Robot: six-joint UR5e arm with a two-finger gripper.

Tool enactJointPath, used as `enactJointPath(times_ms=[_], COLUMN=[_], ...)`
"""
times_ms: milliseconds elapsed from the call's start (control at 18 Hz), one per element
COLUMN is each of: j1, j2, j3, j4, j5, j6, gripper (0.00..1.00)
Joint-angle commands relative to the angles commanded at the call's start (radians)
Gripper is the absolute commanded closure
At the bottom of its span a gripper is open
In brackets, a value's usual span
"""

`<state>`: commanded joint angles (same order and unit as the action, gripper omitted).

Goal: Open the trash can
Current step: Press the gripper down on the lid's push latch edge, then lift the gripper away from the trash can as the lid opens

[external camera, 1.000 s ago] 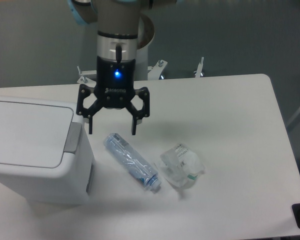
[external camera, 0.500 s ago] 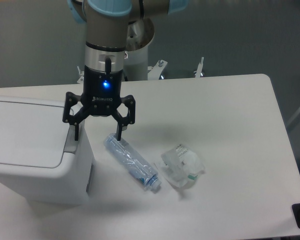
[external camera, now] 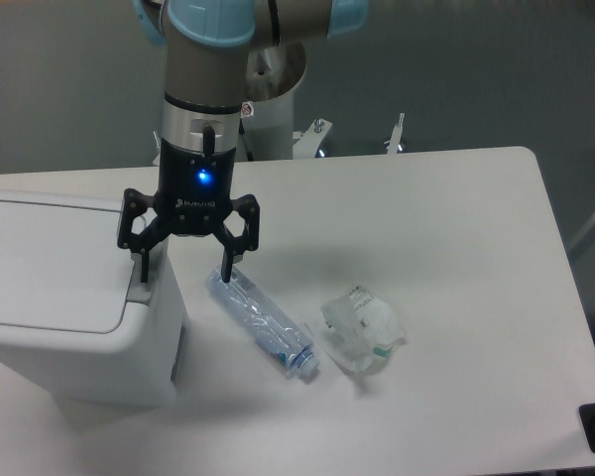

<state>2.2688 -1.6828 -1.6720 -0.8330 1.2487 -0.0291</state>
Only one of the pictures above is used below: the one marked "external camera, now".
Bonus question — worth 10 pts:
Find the white pedestal base frame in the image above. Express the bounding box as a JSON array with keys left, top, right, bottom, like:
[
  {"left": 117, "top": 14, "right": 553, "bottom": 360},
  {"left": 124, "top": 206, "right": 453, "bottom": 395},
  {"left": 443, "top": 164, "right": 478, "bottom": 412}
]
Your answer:
[{"left": 151, "top": 112, "right": 408, "bottom": 168}]

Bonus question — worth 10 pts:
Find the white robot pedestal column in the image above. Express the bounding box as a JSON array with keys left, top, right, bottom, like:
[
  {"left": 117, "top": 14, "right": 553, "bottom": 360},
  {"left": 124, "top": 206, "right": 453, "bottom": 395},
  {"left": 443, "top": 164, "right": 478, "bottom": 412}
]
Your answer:
[{"left": 237, "top": 42, "right": 308, "bottom": 163}]

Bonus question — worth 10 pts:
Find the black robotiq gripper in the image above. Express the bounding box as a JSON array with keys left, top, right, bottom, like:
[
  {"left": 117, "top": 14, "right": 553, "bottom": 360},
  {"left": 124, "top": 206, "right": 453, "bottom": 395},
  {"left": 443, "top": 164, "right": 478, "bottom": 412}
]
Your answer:
[{"left": 117, "top": 140, "right": 260, "bottom": 284}]

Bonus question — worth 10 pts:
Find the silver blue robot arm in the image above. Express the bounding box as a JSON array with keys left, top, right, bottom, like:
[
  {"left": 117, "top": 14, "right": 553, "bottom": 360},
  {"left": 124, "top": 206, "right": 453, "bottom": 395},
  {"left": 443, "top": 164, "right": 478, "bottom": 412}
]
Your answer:
[{"left": 117, "top": 1, "right": 370, "bottom": 283}]

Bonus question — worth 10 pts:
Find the crumpled clear plastic packaging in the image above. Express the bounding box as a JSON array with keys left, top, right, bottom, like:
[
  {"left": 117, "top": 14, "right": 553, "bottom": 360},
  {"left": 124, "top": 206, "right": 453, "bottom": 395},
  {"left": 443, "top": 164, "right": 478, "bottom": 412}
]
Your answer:
[{"left": 305, "top": 286, "right": 407, "bottom": 374}]

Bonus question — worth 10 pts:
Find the white push-top trash can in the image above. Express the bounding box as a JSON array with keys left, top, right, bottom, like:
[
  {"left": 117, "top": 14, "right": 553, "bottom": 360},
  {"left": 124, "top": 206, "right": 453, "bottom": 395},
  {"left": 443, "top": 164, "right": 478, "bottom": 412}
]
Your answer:
[{"left": 0, "top": 190, "right": 186, "bottom": 407}]

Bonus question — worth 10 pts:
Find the crushed clear plastic bottle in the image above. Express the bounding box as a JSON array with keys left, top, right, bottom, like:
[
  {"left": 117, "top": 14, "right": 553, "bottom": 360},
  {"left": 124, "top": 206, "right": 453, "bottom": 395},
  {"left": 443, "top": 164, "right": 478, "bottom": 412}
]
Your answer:
[{"left": 205, "top": 268, "right": 320, "bottom": 382}]

